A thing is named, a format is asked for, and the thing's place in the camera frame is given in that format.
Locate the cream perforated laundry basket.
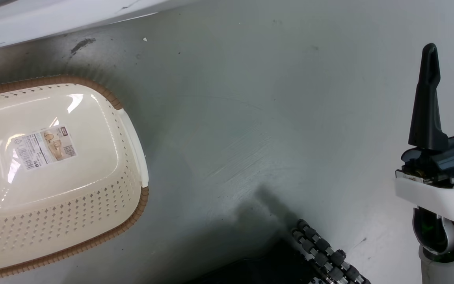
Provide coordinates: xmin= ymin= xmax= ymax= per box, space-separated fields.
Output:
xmin=0 ymin=75 xmax=150 ymax=283

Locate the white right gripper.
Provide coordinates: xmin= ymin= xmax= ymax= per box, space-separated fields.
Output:
xmin=394 ymin=34 xmax=454 ymax=226

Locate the paper product label sticker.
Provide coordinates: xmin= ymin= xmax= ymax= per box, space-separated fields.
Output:
xmin=14 ymin=126 xmax=78 ymax=171

